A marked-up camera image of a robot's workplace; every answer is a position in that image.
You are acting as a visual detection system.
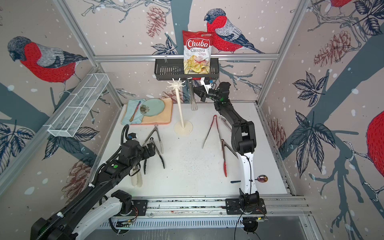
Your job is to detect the orange cutting board mat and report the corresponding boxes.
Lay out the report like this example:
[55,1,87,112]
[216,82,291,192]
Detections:
[123,98,173,125]

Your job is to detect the black steel tongs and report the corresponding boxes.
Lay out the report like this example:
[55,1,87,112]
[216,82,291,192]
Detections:
[144,137,165,174]

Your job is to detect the dark wall basket shelf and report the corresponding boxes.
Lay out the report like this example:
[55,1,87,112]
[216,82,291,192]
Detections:
[154,58,220,81]

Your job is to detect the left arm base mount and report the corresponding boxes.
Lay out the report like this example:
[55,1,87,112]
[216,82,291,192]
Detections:
[105,197,149,217]

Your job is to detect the white small tongs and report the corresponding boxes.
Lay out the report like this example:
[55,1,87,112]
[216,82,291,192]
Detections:
[144,125,164,154]

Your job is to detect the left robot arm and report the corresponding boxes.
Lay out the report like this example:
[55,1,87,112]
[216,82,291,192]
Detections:
[30,125,157,240]

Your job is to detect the thin red handled tongs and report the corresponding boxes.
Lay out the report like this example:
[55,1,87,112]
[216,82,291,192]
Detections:
[202,115,222,148]

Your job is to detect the red tipped steel tongs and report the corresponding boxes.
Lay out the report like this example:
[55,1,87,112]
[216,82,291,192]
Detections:
[221,139,238,177]

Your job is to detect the all steel slotted tongs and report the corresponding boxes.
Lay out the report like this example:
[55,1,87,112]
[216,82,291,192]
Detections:
[187,77,198,111]

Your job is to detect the light green plate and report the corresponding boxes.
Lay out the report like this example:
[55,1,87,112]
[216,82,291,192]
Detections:
[140,99,165,117]

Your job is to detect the white wire mesh shelf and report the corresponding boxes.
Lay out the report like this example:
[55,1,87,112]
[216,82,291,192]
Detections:
[48,73,110,137]

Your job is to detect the white tipped tongs right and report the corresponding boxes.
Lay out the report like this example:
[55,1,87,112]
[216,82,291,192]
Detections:
[219,116,232,132]

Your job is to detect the pink handled utensil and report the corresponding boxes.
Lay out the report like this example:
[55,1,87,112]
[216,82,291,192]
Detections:
[130,101,141,122]

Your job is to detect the teal cloth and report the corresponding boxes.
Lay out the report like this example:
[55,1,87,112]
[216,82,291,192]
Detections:
[121,99,145,125]

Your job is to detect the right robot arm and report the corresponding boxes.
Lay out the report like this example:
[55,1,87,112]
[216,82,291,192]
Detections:
[193,78,260,213]

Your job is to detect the cream utensil rack stand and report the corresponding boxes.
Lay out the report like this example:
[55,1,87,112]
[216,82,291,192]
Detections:
[168,78,193,136]

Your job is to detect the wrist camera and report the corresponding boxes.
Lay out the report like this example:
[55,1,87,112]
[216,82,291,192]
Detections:
[126,133,137,140]
[200,77,214,94]

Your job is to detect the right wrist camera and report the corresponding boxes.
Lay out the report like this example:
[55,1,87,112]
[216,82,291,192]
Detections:
[200,77,214,94]

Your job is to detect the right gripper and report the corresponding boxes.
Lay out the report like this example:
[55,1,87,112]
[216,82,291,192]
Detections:
[190,87,220,105]

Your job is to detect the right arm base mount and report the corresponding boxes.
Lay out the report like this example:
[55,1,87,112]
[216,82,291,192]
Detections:
[223,198,267,215]

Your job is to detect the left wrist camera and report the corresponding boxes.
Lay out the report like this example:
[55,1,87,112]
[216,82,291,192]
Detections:
[126,133,137,140]

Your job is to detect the iridescent spoon dark handle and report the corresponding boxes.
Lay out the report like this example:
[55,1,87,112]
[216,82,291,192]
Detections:
[231,175,268,184]

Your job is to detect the Chuba cassava chips bag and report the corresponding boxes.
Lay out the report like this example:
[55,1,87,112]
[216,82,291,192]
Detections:
[183,31,213,74]

